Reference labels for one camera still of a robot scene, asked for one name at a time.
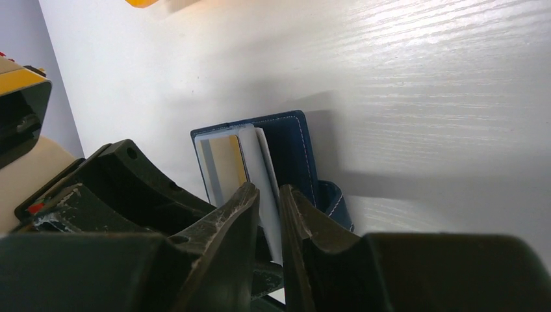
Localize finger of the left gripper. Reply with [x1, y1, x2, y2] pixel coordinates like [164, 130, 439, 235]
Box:
[14, 138, 285, 302]

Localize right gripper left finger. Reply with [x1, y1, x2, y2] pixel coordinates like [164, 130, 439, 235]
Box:
[1, 183, 260, 311]

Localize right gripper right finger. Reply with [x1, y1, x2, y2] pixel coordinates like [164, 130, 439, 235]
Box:
[280, 185, 550, 311]

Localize gold credit card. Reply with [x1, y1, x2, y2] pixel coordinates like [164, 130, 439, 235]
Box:
[198, 135, 248, 207]

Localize blue leather card holder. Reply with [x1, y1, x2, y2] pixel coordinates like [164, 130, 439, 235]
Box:
[190, 110, 355, 265]

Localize orange three-compartment tray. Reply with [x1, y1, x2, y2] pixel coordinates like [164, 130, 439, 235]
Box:
[125, 0, 159, 8]

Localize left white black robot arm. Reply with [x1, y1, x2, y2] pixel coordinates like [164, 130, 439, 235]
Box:
[1, 57, 283, 311]

